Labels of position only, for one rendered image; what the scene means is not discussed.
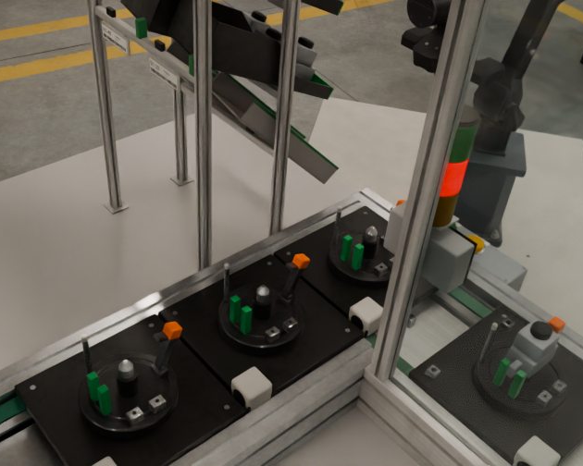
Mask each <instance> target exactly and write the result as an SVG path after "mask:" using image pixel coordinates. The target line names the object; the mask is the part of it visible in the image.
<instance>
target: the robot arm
mask: <svg viewBox="0 0 583 466"><path fill-rule="evenodd" d="M451 2H452V0H408V1H407V14H408V17H409V19H410V20H411V22H412V23H413V24H414V25H415V26H416V27H415V28H412V29H410V30H407V31H405V32H404V34H403V35H402V40H401V45H403V46H405V47H407V48H409V49H411V50H413V58H414V65H416V66H417V67H421V68H423V69H425V70H426V71H427V72H429V73H434V75H435V74H436V69H437V65H438V61H439V57H440V49H441V45H442V40H443V36H444V32H445V28H446V23H447V19H448V15H449V11H450V6H451ZM433 25H434V29H431V28H430V26H433Z"/></svg>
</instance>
